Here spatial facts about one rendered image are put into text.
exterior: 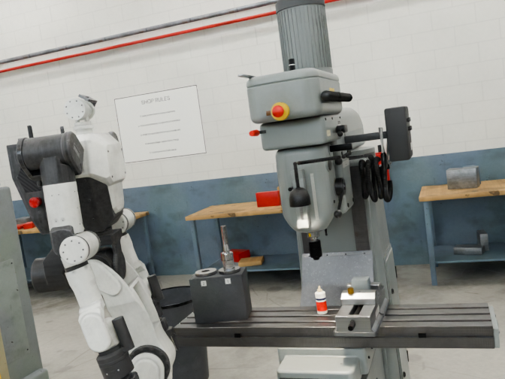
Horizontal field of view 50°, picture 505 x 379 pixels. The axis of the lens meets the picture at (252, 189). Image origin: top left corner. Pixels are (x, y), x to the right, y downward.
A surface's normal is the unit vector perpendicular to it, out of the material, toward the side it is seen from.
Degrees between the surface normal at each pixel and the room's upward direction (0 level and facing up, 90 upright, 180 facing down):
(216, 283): 90
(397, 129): 90
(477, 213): 90
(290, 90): 90
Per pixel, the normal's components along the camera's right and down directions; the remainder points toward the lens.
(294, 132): -0.32, 0.14
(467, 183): -0.51, 0.16
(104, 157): 0.68, -0.11
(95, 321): -0.02, 0.07
